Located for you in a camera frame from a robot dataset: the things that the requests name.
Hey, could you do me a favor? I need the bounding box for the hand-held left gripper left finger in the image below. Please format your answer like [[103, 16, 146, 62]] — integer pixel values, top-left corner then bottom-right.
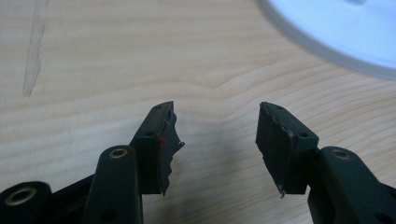
[[81, 100, 186, 224]]

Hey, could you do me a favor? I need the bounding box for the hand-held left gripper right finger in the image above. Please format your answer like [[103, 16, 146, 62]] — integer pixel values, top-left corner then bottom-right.
[[255, 101, 396, 224]]

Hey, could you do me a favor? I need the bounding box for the white round plate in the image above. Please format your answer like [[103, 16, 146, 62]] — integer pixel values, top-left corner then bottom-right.
[[257, 0, 396, 81]]

